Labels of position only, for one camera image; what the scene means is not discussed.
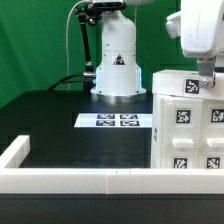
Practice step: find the white cabinet body box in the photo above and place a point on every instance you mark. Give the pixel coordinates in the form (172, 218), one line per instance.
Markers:
(157, 130)

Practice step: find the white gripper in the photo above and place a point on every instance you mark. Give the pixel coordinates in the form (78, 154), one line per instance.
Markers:
(200, 26)

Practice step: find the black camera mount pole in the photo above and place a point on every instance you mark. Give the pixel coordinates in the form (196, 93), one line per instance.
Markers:
(90, 15)

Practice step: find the white U-shaped workspace fence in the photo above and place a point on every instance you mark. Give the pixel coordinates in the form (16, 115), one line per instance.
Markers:
(14, 179)

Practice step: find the white marker base plate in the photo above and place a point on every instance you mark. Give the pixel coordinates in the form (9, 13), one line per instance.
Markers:
(113, 120)

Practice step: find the white cabinet top block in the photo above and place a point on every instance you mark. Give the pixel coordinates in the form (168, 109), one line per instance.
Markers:
(186, 84)

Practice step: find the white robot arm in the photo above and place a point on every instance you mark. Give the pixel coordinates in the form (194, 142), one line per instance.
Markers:
(118, 77)

